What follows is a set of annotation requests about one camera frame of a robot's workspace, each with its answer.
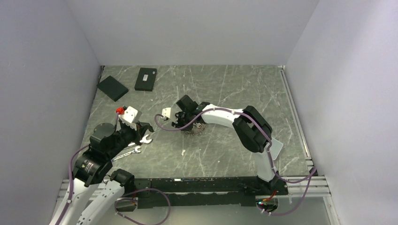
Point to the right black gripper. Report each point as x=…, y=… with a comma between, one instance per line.
x=178, y=124

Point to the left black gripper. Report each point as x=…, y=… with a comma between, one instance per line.
x=139, y=132

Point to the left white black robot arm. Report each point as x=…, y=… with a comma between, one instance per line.
x=87, y=171

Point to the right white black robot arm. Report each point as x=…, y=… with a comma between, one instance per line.
x=253, y=131

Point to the large chrome combination wrench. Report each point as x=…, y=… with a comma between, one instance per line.
x=146, y=139

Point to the small chrome combination wrench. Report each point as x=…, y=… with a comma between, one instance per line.
x=127, y=153

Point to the black flat box with label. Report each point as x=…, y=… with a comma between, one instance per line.
x=145, y=79

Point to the black perforated box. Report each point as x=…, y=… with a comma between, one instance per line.
x=112, y=88

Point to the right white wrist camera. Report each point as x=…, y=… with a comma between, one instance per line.
x=166, y=113

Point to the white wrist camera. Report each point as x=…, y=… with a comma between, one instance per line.
x=128, y=116
x=166, y=113

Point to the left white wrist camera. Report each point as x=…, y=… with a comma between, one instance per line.
x=128, y=116

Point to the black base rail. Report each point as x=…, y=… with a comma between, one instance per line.
x=203, y=191

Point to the aluminium frame rail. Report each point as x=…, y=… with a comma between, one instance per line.
x=316, y=191

